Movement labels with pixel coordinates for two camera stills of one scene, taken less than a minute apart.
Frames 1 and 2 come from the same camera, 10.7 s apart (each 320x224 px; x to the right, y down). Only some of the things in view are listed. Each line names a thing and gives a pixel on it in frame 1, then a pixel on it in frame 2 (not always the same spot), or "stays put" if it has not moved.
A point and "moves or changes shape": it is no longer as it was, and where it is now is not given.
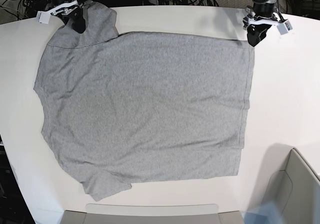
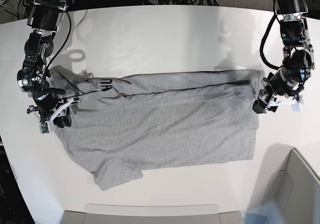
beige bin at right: [296, 191] stays put
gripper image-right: [257, 26] -> [283, 81]
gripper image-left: [75, 19] -> [49, 107]
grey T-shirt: [137, 106] moves or changes shape
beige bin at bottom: [102, 213] stays put
